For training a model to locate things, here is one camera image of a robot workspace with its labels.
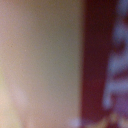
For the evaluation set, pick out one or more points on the red patterned box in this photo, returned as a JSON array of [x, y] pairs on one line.
[[100, 63]]

